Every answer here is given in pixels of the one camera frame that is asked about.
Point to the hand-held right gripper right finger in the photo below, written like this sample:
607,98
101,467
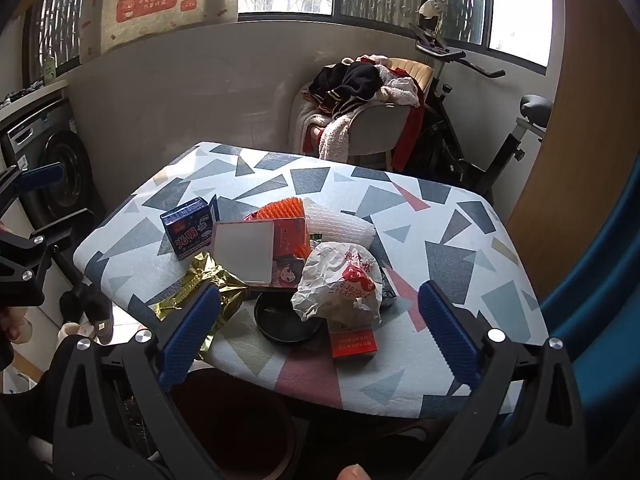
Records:
447,335

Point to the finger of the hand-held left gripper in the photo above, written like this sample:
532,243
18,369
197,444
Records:
27,260
42,174

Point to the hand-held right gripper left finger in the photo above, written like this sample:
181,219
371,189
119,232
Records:
192,327

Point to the black round lid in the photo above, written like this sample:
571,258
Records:
280,320

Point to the clear plastic case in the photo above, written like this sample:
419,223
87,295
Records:
242,250

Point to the brown waste bin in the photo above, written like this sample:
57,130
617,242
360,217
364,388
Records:
235,425

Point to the person's left hand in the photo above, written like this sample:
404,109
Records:
12,322

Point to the person's right hand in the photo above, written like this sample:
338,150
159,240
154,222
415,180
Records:
353,473

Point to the gold foil wrapper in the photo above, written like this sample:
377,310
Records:
182,280

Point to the dark shoe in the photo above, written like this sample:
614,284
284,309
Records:
97,310
70,305

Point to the geometric patterned tablecloth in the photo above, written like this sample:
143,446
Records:
440,260

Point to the small dark packet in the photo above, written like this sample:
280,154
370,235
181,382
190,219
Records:
387,287

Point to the red cigarette pack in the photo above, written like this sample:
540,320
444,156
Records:
352,342

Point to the blue milk carton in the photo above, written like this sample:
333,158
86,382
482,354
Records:
187,230

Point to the crumpled white paper bag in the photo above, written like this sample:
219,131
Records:
330,270

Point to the orange spiky brush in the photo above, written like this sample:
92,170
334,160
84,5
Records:
277,209

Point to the black exercise bike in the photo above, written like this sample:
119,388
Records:
450,160

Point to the cream printed mat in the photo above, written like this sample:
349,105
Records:
150,5

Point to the red garment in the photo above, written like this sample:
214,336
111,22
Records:
410,130

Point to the wooden panel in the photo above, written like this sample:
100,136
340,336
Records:
575,160

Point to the beige chair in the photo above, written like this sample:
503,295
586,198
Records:
372,130

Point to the white fleece blanket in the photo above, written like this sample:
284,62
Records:
335,140

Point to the fluffy pale garment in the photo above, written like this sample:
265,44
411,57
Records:
400,90

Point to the black jacket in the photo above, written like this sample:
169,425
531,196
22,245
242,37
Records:
355,82

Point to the white cap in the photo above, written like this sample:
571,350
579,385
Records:
432,7

